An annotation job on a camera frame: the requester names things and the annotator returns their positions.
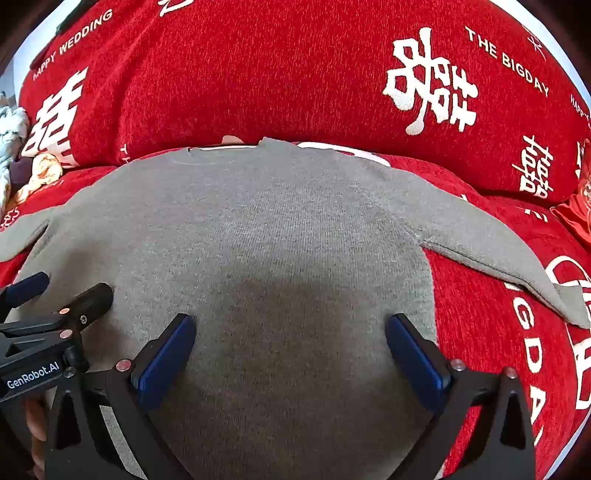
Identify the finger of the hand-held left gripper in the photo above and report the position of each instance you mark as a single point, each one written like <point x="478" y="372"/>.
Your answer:
<point x="90" y="304"/>
<point x="27" y="286"/>

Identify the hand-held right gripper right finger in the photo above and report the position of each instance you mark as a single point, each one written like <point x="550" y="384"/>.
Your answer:
<point x="415" y="364"/>

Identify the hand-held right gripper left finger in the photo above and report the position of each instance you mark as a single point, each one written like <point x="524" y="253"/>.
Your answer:
<point x="168" y="355"/>

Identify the grey knit sweater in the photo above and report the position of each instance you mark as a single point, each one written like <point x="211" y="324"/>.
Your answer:
<point x="277" y="230"/>

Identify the person's left hand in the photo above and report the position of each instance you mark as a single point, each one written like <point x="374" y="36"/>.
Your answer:
<point x="38" y="429"/>

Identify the red printed sofa seat cover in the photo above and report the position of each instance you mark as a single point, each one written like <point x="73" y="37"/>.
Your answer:
<point x="489" y="332"/>

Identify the dark purple cloth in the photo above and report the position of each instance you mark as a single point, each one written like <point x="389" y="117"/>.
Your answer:
<point x="21" y="170"/>

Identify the yellow patterned cloth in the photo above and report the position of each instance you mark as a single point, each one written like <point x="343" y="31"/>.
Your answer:
<point x="44" y="170"/>

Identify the white patterned crumpled cloth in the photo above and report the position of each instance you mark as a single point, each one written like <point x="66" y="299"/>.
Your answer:
<point x="11" y="129"/>

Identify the red embroidered pillow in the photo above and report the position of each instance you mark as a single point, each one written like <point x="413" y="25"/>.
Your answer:
<point x="575" y="212"/>

